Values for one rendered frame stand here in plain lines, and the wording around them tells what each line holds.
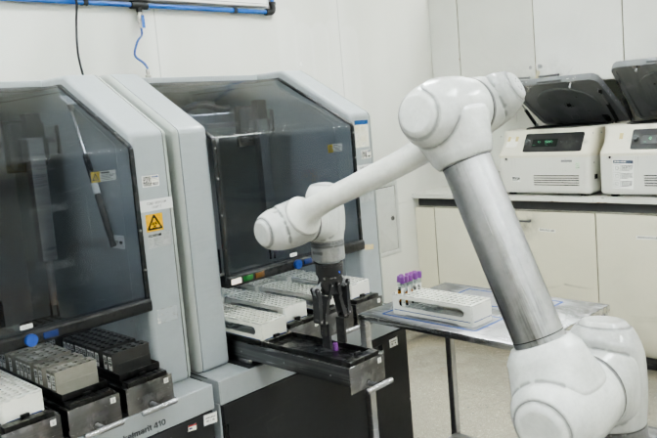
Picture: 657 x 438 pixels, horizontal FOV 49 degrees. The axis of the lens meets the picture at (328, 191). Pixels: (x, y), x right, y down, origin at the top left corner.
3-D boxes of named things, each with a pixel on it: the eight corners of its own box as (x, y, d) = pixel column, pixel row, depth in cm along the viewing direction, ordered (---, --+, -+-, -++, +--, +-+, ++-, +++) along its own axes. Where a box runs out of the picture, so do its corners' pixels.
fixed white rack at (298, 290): (260, 303, 254) (258, 285, 254) (281, 296, 261) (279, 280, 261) (320, 315, 234) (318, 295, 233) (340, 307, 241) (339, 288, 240)
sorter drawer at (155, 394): (14, 367, 228) (10, 339, 227) (56, 354, 238) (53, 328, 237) (137, 421, 177) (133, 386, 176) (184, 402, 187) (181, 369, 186)
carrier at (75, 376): (96, 380, 184) (93, 357, 184) (100, 381, 183) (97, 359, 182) (52, 395, 176) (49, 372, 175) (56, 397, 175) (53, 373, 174)
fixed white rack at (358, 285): (291, 293, 265) (289, 277, 265) (311, 286, 272) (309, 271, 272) (351, 303, 244) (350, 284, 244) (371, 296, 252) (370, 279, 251)
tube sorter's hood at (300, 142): (135, 273, 247) (113, 85, 240) (268, 240, 289) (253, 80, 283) (229, 288, 211) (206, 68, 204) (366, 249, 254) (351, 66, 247)
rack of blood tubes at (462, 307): (392, 313, 223) (390, 293, 222) (413, 305, 230) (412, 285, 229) (472, 328, 201) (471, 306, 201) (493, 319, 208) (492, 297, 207)
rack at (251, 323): (200, 329, 228) (198, 310, 227) (226, 322, 235) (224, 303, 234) (262, 345, 207) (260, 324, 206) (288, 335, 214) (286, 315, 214)
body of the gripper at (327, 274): (329, 256, 201) (331, 288, 202) (307, 262, 195) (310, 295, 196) (349, 258, 195) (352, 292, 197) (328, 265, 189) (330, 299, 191)
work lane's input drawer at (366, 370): (192, 350, 230) (189, 323, 229) (226, 338, 239) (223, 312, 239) (364, 400, 179) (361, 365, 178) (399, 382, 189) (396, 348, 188)
